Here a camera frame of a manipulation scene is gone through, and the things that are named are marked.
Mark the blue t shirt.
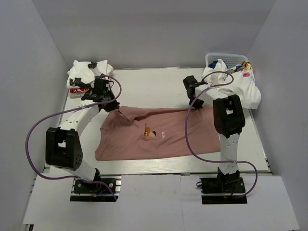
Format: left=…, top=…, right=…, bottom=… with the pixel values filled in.
left=208, top=60, right=218, bottom=69

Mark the pink t shirt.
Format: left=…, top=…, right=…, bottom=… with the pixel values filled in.
left=95, top=106, right=220, bottom=161

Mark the white printed t shirt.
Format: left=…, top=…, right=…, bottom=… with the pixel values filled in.
left=202, top=60, right=261, bottom=109

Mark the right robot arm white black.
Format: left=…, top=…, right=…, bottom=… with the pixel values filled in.
left=183, top=76, right=245, bottom=194

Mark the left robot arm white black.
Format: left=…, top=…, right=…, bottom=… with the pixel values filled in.
left=45, top=75, right=119, bottom=192

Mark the folded white black t shirt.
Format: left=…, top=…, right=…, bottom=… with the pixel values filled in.
left=66, top=60, right=114, bottom=89

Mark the folded red white t shirt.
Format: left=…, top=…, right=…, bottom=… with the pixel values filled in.
left=69, top=77, right=113, bottom=97

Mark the white plastic basket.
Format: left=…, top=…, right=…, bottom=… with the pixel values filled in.
left=204, top=53, right=252, bottom=74

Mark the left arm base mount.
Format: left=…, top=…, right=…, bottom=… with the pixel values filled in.
left=70, top=176, right=121, bottom=202

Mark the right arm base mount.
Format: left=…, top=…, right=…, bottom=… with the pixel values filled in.
left=196, top=177, right=247, bottom=205

